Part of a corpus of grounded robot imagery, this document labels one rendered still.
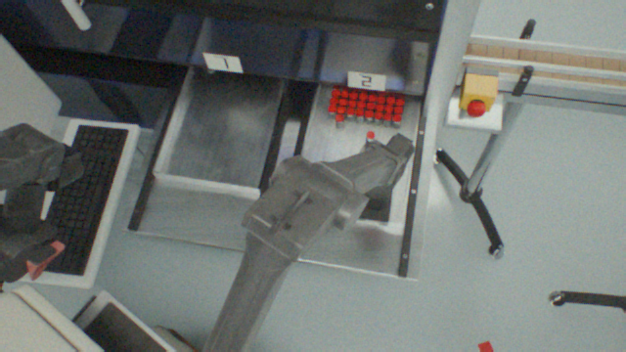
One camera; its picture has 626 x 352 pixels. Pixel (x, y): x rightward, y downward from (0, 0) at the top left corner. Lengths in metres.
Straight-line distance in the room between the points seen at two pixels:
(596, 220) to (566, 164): 0.25
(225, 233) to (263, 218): 0.70
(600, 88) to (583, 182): 1.00
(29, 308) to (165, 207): 0.55
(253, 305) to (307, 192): 0.15
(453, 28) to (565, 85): 0.44
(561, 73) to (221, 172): 0.84
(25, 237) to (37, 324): 0.20
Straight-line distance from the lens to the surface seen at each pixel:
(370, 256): 1.26
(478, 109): 1.29
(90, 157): 1.56
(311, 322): 2.12
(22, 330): 0.87
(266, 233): 0.61
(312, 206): 0.63
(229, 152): 1.38
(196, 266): 2.24
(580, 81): 1.49
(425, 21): 1.11
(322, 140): 1.37
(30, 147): 0.94
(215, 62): 1.36
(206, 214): 1.33
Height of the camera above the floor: 2.09
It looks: 65 degrees down
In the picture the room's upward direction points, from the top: 9 degrees counter-clockwise
